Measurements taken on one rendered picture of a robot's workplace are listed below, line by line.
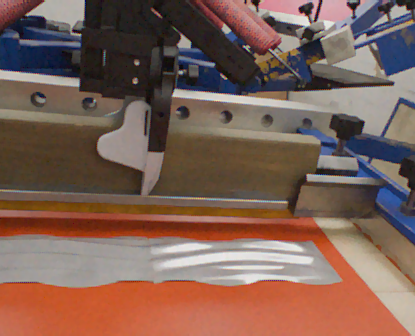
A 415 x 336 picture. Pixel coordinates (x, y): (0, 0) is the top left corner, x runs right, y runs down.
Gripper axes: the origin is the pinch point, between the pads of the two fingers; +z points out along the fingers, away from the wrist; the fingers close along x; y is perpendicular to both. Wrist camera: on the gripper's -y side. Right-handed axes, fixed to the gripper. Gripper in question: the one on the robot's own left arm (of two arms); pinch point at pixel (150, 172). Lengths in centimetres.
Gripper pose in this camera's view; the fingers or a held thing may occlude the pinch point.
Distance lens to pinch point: 44.5
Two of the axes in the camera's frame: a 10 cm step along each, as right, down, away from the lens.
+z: -1.5, 9.2, 3.7
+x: 2.1, 4.0, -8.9
